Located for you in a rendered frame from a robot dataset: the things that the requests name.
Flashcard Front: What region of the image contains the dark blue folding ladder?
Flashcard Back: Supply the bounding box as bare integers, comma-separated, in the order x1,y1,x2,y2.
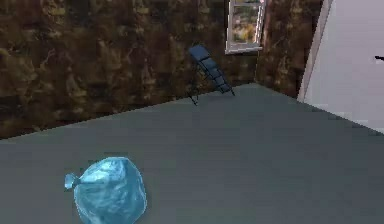
187,44,236,107

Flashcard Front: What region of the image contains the white framed window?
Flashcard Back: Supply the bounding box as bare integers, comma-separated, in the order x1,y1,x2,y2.
224,0,268,55

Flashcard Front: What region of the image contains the blue plastic garbage bag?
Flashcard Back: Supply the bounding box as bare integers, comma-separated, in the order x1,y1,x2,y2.
64,156,148,224

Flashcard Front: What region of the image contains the white room door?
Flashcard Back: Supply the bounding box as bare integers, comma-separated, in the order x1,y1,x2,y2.
296,0,384,135

